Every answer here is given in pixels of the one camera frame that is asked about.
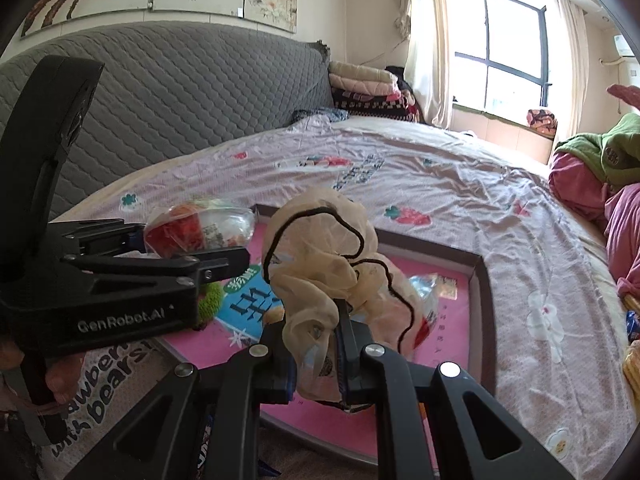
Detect green fuzzy ring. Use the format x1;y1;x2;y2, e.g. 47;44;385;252
195;280;224;331

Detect tan walnut ball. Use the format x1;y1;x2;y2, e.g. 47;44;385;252
262;306;285;326

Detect cream scrunchie cloth black trim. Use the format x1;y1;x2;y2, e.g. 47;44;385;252
262;188;422;405

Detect King Egg blue wrapper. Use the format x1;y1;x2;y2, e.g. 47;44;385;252
409;273;458;349

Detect person's left hand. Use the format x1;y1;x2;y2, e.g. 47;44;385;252
1;353;86;415

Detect pink blue children's book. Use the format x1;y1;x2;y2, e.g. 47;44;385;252
164;234;474;464

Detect pink strawberry bear bedsheet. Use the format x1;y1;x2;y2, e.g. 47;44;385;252
65;118;637;479

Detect dark shallow cardboard box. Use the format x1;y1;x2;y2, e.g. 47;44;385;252
160;205;496;465

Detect grey quilted headboard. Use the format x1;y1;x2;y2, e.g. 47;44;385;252
1;22;332;218

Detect snack wrappers beside duvet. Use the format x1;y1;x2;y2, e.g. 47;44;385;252
623;311;640;399

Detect dark patterned cloth by headboard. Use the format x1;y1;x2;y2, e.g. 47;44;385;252
292;107;349;122

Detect stack of folded blankets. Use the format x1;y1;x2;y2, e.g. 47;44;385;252
329;61;424;124

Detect pink crumpled duvet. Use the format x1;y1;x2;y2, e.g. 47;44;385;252
549;153;639;301

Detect green blanket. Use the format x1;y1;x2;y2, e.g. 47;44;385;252
554;113;640;191

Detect floral bag on windowsill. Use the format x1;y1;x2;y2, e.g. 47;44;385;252
526;108;558;139

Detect cream left curtain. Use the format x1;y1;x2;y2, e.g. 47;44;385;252
396;0;454;129

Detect cream curtain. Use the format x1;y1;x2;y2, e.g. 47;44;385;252
396;0;454;129
556;0;590;142

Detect dark framed window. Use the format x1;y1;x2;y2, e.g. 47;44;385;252
449;0;550;124

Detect pink quilted pillow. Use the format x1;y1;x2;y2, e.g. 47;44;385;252
606;84;640;110

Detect white air conditioner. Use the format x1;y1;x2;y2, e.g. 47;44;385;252
613;34;636;58

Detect cream right curtain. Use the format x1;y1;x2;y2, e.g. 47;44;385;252
556;0;590;142

